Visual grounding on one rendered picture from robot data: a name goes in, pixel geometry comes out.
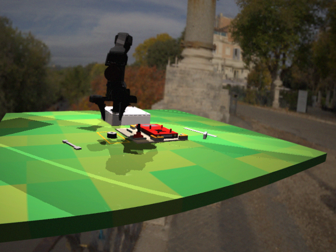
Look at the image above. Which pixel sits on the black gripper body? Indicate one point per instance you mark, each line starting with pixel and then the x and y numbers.
pixel 100 99

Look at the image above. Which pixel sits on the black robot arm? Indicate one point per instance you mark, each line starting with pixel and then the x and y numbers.
pixel 116 61

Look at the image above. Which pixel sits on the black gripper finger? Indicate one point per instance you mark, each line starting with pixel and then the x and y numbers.
pixel 102 110
pixel 122 108

